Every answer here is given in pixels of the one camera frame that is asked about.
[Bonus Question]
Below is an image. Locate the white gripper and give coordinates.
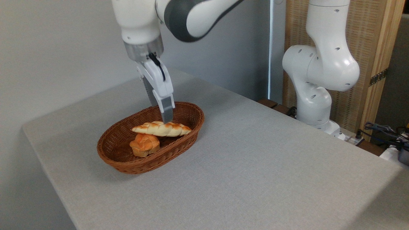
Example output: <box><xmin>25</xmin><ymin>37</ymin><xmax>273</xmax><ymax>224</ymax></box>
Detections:
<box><xmin>137</xmin><ymin>57</ymin><xmax>176</xmax><ymax>124</ymax></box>

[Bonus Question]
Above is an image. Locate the long braided bread loaf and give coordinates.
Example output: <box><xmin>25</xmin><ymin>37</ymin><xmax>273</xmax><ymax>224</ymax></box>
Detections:
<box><xmin>132</xmin><ymin>121</ymin><xmax>192</xmax><ymax>137</ymax></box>

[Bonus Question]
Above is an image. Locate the small round bread bun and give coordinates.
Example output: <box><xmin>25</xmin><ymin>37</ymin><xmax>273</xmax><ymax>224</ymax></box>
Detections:
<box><xmin>129</xmin><ymin>133</ymin><xmax>160</xmax><ymax>157</ymax></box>

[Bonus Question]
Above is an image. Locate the brown woven wicker basket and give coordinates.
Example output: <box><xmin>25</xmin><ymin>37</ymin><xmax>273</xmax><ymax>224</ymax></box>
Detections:
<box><xmin>97</xmin><ymin>102</ymin><xmax>205</xmax><ymax>174</ymax></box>

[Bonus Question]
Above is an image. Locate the dark brown wooden block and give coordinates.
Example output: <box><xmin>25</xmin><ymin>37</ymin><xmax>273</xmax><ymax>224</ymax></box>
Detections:
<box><xmin>258</xmin><ymin>98</ymin><xmax>278</xmax><ymax>109</ymax></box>
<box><xmin>272</xmin><ymin>104</ymin><xmax>296</xmax><ymax>116</ymax></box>

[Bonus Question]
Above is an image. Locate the wooden woven folding screen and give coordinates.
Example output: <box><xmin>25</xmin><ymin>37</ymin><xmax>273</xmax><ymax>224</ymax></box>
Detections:
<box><xmin>283</xmin><ymin>0</ymin><xmax>405</xmax><ymax>142</ymax></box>

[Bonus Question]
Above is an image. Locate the metal screen hinge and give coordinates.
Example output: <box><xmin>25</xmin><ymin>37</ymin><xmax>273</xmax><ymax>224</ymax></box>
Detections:
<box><xmin>369</xmin><ymin>68</ymin><xmax>389</xmax><ymax>87</ymax></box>

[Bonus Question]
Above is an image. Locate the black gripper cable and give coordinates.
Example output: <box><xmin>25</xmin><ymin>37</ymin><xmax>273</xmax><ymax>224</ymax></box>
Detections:
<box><xmin>148</xmin><ymin>53</ymin><xmax>166</xmax><ymax>81</ymax></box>

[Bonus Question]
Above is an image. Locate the bundle of black cables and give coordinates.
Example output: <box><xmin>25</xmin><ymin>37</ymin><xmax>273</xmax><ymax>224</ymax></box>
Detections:
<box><xmin>364</xmin><ymin>122</ymin><xmax>409</xmax><ymax>151</ymax></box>

